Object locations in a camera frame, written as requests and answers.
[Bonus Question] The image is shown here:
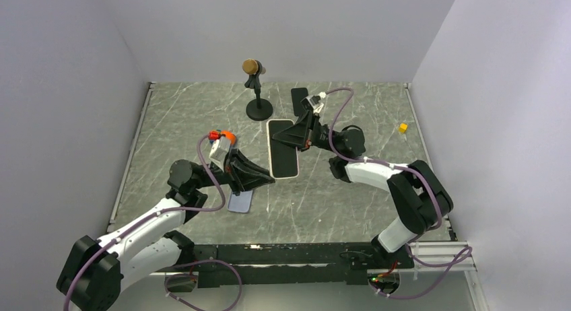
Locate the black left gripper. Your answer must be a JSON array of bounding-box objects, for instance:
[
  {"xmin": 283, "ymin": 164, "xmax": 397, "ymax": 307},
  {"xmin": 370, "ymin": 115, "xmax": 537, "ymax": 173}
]
[{"xmin": 195, "ymin": 146, "xmax": 275, "ymax": 195}]

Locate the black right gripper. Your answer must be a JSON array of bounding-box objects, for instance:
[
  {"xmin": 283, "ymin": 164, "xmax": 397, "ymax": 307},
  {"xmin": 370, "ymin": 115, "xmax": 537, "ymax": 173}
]
[{"xmin": 270, "ymin": 111, "xmax": 341, "ymax": 156}]

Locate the phone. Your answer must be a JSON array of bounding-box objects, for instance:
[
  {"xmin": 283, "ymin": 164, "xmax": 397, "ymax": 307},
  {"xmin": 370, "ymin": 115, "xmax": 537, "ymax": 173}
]
[
  {"xmin": 266, "ymin": 119, "xmax": 299, "ymax": 180},
  {"xmin": 290, "ymin": 88, "xmax": 308, "ymax": 117}
]

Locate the lavender phone case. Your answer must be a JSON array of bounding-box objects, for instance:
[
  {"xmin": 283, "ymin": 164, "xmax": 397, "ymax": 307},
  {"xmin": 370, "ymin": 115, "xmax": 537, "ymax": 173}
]
[{"xmin": 227, "ymin": 191, "xmax": 254, "ymax": 214}]

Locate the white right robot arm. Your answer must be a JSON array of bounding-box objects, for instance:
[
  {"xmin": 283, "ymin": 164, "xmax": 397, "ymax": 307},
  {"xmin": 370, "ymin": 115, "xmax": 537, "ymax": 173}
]
[{"xmin": 267, "ymin": 111, "xmax": 454, "ymax": 268}]

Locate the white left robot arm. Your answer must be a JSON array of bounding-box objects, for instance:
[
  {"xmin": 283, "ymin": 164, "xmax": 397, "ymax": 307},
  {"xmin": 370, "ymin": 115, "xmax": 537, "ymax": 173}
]
[{"xmin": 56, "ymin": 147, "xmax": 275, "ymax": 310}]

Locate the black microphone stand with cork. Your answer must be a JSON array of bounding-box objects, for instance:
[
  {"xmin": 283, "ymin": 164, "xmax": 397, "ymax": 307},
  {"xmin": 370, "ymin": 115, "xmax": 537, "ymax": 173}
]
[{"xmin": 242, "ymin": 59, "xmax": 273, "ymax": 121}]

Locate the colourful toy car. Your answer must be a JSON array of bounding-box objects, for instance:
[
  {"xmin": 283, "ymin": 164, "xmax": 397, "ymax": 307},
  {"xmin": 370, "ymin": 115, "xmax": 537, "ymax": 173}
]
[{"xmin": 207, "ymin": 129, "xmax": 237, "ymax": 145}]

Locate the small yellow cube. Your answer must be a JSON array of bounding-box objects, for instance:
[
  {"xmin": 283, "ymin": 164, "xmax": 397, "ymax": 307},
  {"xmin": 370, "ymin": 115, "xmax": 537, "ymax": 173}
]
[{"xmin": 398, "ymin": 123, "xmax": 408, "ymax": 133}]

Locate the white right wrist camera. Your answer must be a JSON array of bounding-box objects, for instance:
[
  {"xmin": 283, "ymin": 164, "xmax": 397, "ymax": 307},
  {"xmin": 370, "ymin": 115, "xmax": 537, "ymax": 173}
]
[{"xmin": 301, "ymin": 92, "xmax": 327, "ymax": 114}]

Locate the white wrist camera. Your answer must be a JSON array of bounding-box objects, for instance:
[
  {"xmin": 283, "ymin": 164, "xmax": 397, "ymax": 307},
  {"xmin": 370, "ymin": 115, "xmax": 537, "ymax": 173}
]
[
  {"xmin": 301, "ymin": 92, "xmax": 327, "ymax": 114},
  {"xmin": 209, "ymin": 137, "xmax": 232, "ymax": 170}
]

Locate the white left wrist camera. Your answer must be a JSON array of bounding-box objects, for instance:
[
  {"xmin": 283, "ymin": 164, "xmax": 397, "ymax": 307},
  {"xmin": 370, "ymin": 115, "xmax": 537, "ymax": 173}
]
[{"xmin": 209, "ymin": 137, "xmax": 232, "ymax": 170}]

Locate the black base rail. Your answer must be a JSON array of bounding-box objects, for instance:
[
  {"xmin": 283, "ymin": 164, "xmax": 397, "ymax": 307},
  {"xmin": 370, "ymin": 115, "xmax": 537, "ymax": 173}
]
[{"xmin": 194, "ymin": 242, "xmax": 414, "ymax": 288}]

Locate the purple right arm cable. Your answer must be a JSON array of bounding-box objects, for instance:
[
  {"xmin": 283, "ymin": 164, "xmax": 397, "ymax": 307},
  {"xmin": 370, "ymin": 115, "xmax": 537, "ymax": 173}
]
[{"xmin": 325, "ymin": 87, "xmax": 473, "ymax": 269}]

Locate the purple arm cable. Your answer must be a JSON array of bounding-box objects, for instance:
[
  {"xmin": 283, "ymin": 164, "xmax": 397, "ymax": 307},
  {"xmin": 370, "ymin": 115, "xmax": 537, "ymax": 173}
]
[
  {"xmin": 325, "ymin": 87, "xmax": 473, "ymax": 269},
  {"xmin": 62, "ymin": 134, "xmax": 228, "ymax": 311}
]

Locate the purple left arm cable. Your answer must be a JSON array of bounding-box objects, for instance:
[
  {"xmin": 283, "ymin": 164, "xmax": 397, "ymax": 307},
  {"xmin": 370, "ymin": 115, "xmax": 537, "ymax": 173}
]
[{"xmin": 62, "ymin": 134, "xmax": 228, "ymax": 311}]

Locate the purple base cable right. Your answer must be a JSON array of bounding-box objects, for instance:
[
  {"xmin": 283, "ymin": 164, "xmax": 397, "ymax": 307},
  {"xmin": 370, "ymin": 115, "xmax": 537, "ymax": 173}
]
[{"xmin": 368, "ymin": 248, "xmax": 473, "ymax": 300}]

